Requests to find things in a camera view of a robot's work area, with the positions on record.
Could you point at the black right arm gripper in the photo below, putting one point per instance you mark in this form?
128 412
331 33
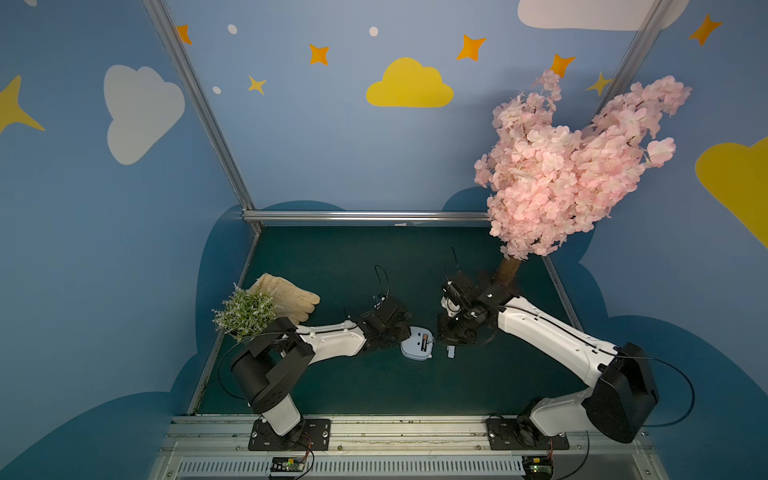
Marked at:
455 324

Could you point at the left controller board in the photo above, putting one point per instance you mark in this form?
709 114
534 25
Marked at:
287 466

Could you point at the pink blossom artificial tree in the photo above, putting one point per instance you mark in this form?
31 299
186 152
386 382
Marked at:
549 181

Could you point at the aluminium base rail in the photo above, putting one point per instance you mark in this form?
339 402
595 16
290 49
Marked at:
389 447

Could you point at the rusty tree trunk pole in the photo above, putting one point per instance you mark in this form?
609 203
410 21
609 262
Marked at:
507 271

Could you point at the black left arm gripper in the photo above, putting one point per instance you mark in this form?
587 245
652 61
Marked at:
396 327

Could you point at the controller board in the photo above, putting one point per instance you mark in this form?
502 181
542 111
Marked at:
287 466
537 468

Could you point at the right controller board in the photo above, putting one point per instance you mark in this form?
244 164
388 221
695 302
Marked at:
537 468

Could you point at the small green potted plant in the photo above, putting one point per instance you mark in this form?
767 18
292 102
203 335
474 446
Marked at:
245 314

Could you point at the white alarm device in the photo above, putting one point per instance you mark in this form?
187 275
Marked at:
410 347

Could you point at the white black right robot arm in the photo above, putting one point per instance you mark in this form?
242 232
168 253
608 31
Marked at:
620 391

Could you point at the aluminium back frame bar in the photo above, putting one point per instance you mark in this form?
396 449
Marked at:
364 217

